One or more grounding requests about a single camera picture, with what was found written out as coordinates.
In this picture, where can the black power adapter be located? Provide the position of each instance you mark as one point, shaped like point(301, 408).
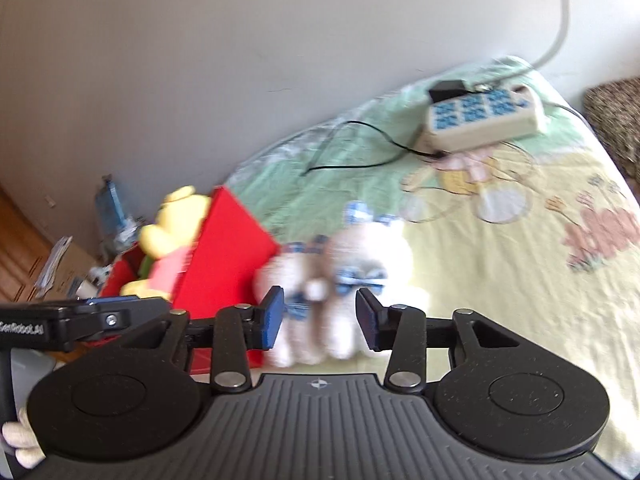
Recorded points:
point(447, 91)

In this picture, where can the person's left hand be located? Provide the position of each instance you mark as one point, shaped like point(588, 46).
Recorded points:
point(22, 440)

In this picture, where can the blue hanging pouch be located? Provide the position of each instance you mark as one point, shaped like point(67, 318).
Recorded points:
point(112, 205)

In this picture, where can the yellow bear plush toy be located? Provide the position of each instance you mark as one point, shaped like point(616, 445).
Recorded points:
point(175, 220)

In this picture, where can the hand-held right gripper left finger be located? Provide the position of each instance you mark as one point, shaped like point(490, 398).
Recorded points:
point(272, 320)

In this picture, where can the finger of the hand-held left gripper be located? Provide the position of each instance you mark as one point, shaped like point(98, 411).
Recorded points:
point(100, 325)

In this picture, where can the cream power strip blue sockets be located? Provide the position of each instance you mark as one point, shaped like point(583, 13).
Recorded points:
point(500, 125)

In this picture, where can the leopard print blanket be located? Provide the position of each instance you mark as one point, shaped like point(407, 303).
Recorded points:
point(617, 120)

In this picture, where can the red cardboard box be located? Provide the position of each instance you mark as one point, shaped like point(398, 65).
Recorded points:
point(225, 250)

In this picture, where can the green yellow printed bedsheet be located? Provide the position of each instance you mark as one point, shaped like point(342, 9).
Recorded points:
point(500, 285)

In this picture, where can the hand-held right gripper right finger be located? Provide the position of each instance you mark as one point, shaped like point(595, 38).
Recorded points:
point(367, 320)

